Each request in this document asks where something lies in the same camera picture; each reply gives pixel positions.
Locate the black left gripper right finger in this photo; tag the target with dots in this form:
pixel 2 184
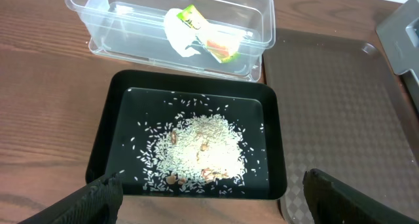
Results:
pixel 331 201

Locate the grey dishwasher rack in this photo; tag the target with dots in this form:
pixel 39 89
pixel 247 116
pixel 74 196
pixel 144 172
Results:
pixel 398 34

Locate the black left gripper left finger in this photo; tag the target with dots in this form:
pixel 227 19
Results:
pixel 96 203

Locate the brown serving tray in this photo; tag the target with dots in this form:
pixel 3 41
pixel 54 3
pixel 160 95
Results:
pixel 341 112

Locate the green snack wrapper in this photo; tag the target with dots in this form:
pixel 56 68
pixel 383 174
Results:
pixel 222 42

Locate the black waste tray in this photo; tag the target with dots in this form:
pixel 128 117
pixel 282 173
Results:
pixel 126 79

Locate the clear plastic bin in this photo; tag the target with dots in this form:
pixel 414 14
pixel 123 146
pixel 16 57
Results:
pixel 133 30

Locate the rice and food scraps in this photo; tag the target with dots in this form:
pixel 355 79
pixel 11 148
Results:
pixel 190 144

